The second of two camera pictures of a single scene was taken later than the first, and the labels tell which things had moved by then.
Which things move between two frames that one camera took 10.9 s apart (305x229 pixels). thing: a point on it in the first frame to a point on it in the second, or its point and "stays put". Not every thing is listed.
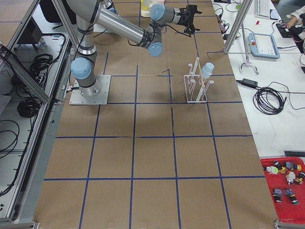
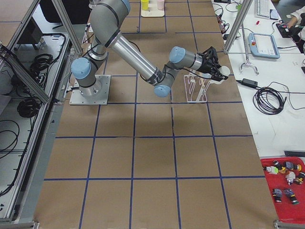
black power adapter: x=249 y=82 stays put
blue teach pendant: x=263 y=45 stays put
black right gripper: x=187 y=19 to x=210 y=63
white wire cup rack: x=196 y=85 stays put
